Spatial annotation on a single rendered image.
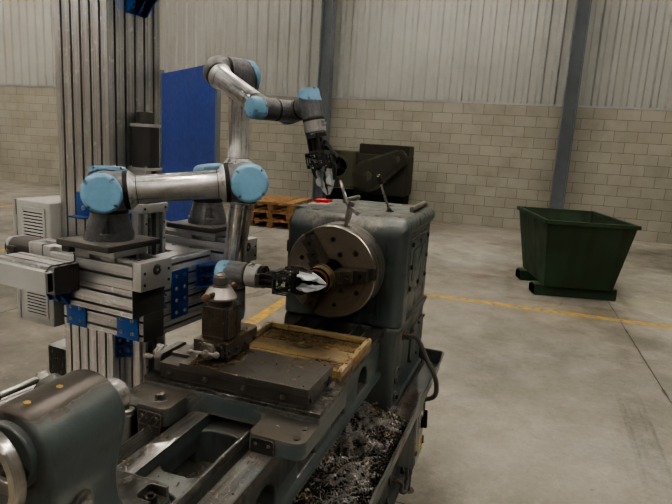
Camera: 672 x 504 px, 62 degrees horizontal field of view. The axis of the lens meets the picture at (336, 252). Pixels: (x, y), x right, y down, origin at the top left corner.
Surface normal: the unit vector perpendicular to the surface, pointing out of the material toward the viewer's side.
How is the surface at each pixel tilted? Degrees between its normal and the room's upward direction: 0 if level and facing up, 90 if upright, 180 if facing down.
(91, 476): 98
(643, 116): 90
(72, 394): 24
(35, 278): 90
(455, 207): 90
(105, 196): 91
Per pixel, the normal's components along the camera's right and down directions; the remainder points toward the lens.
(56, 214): 0.90, 0.14
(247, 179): 0.39, 0.19
